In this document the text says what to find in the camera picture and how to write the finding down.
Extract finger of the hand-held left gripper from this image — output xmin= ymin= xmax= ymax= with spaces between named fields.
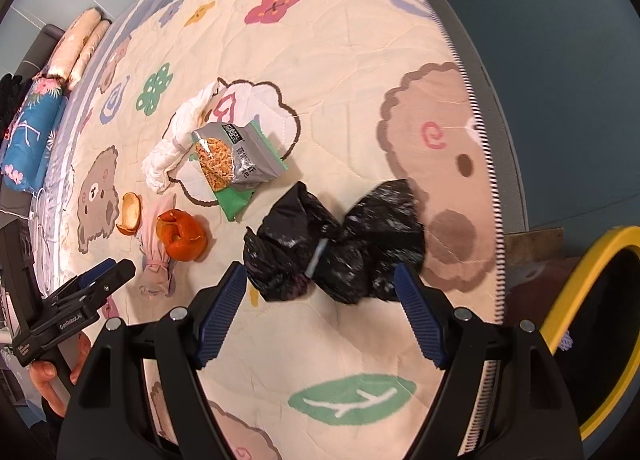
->
xmin=50 ymin=261 xmax=137 ymax=313
xmin=47 ymin=259 xmax=119 ymax=299

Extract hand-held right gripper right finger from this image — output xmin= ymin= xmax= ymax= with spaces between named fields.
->
xmin=393 ymin=262 xmax=586 ymax=460

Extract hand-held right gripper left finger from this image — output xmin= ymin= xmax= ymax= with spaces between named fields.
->
xmin=57 ymin=262 xmax=248 ymax=460

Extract black plastic bag bow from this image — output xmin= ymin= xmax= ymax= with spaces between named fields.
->
xmin=243 ymin=180 xmax=427 ymax=307

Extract black bin with yellow rim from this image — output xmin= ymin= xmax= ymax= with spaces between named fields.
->
xmin=541 ymin=226 xmax=640 ymax=447

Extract person's left hand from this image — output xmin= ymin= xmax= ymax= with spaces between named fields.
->
xmin=27 ymin=332 xmax=92 ymax=418

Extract pink twisted cloth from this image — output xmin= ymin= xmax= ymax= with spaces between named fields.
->
xmin=137 ymin=195 xmax=177 ymax=299

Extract small orange peel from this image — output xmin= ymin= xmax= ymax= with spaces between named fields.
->
xmin=116 ymin=192 xmax=142 ymax=236

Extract white twisted cloth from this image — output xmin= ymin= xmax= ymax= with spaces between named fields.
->
xmin=141 ymin=82 xmax=221 ymax=193

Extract blue floral folded quilt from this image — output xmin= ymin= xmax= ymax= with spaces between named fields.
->
xmin=0 ymin=78 xmax=68 ymax=193

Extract green grey snack packet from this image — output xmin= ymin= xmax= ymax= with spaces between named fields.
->
xmin=191 ymin=121 xmax=289 ymax=221

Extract black cloth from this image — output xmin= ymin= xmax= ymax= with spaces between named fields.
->
xmin=0 ymin=74 xmax=32 ymax=137

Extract peach printed pillow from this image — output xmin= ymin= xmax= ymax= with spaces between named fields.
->
xmin=47 ymin=8 xmax=101 ymax=81
xmin=67 ymin=20 xmax=112 ymax=91

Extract grey headboard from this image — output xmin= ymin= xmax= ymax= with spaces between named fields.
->
xmin=19 ymin=24 xmax=66 ymax=81

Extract bear printed blanket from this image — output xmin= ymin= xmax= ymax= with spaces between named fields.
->
xmin=45 ymin=0 xmax=503 ymax=460

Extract white cable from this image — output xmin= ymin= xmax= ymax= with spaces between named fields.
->
xmin=27 ymin=189 xmax=47 ymax=221

